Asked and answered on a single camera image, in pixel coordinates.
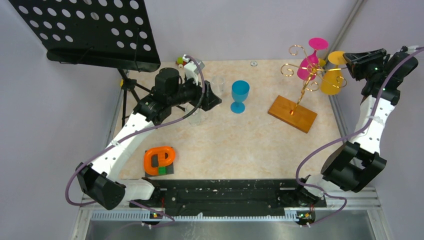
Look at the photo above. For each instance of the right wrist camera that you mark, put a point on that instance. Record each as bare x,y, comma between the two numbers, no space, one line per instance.
409,49

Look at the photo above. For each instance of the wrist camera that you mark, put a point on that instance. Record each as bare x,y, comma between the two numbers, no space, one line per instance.
409,49
190,69

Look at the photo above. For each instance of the grey corner pipe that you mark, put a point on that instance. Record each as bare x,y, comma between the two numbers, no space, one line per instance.
357,7

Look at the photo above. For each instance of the wooden gold wine glass rack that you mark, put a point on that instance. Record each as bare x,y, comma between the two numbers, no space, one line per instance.
292,112

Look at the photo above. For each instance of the patterned clear glass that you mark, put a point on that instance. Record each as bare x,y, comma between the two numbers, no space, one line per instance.
195,119

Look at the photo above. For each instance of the red green toy train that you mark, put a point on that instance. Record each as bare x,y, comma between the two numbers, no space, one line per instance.
181,62

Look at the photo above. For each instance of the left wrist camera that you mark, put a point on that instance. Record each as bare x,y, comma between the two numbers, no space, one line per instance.
190,69

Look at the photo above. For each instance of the orange tape dispenser toy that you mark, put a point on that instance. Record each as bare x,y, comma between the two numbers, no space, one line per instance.
159,161

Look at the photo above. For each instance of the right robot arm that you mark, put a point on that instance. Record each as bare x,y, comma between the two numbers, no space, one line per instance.
358,161

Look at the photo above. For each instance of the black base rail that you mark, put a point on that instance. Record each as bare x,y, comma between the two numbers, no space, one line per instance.
228,198

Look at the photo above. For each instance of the yellow wine glass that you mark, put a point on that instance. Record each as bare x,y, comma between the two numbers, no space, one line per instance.
333,80

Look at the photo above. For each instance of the tall clear wine glass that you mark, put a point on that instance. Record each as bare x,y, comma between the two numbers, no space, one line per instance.
218,85

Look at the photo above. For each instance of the pink wine glass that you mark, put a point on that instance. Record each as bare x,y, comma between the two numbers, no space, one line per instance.
311,61

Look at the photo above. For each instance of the small metal washer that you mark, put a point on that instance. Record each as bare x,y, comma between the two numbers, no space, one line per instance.
253,63

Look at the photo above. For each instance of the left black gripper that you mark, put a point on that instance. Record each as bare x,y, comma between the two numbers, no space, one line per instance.
210,99

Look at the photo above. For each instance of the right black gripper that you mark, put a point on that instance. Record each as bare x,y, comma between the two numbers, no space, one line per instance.
355,61

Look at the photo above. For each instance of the black perforated music stand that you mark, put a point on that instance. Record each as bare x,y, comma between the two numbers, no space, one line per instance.
114,34

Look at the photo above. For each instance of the blue wine glass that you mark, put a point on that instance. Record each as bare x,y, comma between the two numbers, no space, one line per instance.
239,93

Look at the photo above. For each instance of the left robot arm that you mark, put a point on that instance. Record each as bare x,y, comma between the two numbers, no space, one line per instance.
99,177

